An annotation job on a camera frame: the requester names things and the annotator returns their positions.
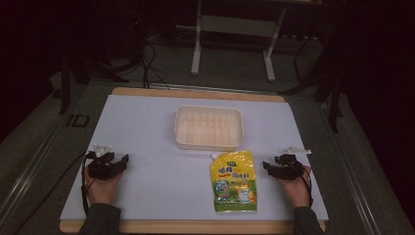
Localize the white plastic tray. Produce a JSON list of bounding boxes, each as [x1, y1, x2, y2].
[[173, 104, 245, 153]]

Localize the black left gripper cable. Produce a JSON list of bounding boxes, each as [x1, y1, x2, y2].
[[13, 150, 99, 235]]

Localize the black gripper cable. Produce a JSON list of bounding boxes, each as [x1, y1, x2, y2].
[[293, 161, 315, 209], [13, 150, 99, 235]]

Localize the white metal stand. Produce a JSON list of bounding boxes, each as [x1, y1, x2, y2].
[[190, 0, 289, 83]]

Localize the black floor bracket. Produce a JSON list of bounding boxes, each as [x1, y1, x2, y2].
[[66, 114, 91, 129]]

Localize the yellow spouted seasoning pouch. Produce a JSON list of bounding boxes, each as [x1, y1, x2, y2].
[[209, 150, 258, 213]]

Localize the person's right hand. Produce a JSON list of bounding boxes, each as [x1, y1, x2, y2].
[[275, 164, 313, 210]]

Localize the pale blue table mat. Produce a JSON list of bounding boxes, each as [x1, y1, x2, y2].
[[59, 94, 330, 222]]

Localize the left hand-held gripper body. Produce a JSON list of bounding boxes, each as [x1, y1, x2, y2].
[[85, 143, 119, 181]]

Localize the black metal stand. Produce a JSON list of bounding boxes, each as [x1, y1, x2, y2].
[[57, 45, 131, 116], [278, 19, 348, 134]]

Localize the metal floor rail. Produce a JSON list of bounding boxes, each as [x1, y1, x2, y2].
[[0, 111, 71, 226], [317, 101, 385, 235]]

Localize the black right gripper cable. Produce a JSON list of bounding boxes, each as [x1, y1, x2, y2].
[[293, 161, 315, 209]]

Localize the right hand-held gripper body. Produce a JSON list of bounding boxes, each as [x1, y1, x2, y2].
[[273, 146, 312, 181]]

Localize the person's left hand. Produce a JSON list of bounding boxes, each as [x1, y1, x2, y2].
[[83, 162, 127, 207]]

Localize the black floor cables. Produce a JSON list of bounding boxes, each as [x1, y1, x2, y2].
[[138, 38, 171, 90]]

